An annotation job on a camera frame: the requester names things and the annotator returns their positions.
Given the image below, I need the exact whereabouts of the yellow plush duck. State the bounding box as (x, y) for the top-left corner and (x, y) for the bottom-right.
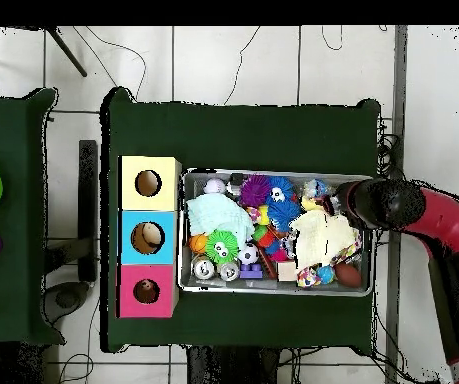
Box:
(301, 194), (327, 212)

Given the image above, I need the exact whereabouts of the blue spiky ball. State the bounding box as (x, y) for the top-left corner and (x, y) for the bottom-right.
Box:
(266, 198), (303, 233)

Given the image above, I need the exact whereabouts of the green spiky ball with eyes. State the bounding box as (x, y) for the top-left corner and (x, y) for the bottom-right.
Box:
(204, 229), (240, 264)

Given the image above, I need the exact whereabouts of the silver mesh bin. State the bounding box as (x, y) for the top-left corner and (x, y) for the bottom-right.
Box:
(177, 167), (377, 298)

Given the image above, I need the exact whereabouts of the wooden box with three holes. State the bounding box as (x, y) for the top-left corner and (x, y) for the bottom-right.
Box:
(116, 154), (183, 319)

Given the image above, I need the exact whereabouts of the cream yellow cloth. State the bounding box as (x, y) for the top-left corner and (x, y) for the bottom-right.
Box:
(288, 209), (360, 272)

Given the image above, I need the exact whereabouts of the purple spiky ball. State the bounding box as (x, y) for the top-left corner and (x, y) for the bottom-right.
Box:
(239, 174), (273, 208)

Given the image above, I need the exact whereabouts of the black white soccer ball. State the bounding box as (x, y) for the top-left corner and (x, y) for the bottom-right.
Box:
(237, 243), (261, 266)

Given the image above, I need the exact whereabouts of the mint green cloth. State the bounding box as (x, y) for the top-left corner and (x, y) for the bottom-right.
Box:
(185, 192), (255, 241)

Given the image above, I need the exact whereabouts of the dark green table cloth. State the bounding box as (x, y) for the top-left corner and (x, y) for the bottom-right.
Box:
(99, 86), (382, 357)
(0, 87), (66, 347)

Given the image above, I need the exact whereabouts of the white baseball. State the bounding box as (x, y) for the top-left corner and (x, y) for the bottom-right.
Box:
(203, 177), (228, 195)

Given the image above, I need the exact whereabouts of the silver drink can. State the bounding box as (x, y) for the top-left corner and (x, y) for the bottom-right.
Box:
(190, 255), (216, 281)
(217, 260), (241, 282)

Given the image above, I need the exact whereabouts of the small orange basketball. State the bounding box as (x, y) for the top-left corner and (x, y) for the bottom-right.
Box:
(188, 233), (209, 255)

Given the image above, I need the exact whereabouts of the black upright panel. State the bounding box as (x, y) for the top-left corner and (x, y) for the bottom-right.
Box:
(77, 139), (99, 283)

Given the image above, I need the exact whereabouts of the grey stand base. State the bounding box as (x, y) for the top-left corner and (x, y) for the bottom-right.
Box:
(44, 280), (94, 325)

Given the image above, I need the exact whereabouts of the black tripod leg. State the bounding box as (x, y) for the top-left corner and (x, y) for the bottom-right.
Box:
(46, 26), (88, 78)

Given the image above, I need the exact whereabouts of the black cable bundle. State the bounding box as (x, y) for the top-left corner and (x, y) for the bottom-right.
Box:
(375, 117), (408, 181)

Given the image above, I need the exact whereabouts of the grey floor rail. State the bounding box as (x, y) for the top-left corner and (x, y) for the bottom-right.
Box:
(384, 25), (409, 384)

